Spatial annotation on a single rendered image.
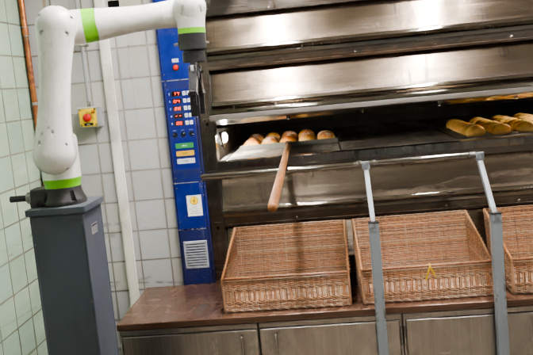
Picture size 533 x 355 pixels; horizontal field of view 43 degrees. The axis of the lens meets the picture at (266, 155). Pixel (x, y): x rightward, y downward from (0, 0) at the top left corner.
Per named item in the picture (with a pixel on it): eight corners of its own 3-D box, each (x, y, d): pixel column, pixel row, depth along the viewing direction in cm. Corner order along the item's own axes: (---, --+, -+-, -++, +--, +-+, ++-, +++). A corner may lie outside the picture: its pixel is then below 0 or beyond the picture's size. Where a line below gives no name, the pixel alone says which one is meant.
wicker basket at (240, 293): (238, 280, 336) (232, 226, 333) (350, 272, 330) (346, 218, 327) (222, 314, 288) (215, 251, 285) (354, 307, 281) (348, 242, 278)
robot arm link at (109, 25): (99, 40, 224) (93, 5, 223) (100, 41, 235) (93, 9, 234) (205, 24, 231) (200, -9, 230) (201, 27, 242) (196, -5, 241)
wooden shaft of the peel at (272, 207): (278, 212, 194) (277, 202, 194) (267, 213, 194) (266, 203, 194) (291, 147, 364) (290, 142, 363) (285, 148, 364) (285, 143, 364)
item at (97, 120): (84, 127, 334) (82, 107, 333) (104, 125, 333) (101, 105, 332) (78, 128, 327) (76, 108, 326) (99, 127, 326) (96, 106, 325)
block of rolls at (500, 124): (444, 128, 394) (443, 119, 394) (527, 120, 390) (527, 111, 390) (467, 137, 334) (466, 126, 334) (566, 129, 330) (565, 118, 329)
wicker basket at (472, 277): (354, 272, 330) (349, 217, 327) (470, 264, 325) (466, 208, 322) (361, 306, 282) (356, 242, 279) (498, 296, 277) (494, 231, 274)
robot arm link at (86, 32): (43, 48, 220) (36, 11, 218) (47, 51, 232) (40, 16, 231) (99, 40, 223) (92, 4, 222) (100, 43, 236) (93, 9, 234)
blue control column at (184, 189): (239, 280, 534) (212, 7, 510) (259, 279, 532) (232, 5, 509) (196, 394, 343) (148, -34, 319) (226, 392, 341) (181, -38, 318)
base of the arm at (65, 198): (3, 211, 226) (1, 193, 226) (22, 203, 241) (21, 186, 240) (78, 205, 224) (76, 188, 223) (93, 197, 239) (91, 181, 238)
